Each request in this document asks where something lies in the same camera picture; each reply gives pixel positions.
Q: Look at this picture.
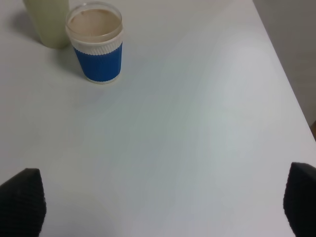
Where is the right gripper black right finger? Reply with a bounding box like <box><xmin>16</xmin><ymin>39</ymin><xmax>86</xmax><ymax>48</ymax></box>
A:
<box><xmin>283</xmin><ymin>162</ymin><xmax>316</xmax><ymax>237</ymax></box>

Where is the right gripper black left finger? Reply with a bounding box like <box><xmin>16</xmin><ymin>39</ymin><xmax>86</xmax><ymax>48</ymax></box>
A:
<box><xmin>0</xmin><ymin>168</ymin><xmax>46</xmax><ymax>237</ymax></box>

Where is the blue sleeved clear cup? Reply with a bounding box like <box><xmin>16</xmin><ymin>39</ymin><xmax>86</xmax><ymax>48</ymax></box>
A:
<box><xmin>65</xmin><ymin>1</ymin><xmax>123</xmax><ymax>84</ymax></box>

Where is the pale green plastic cup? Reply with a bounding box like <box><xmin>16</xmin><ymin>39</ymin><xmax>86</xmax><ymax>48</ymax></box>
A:
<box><xmin>23</xmin><ymin>0</ymin><xmax>70</xmax><ymax>49</ymax></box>

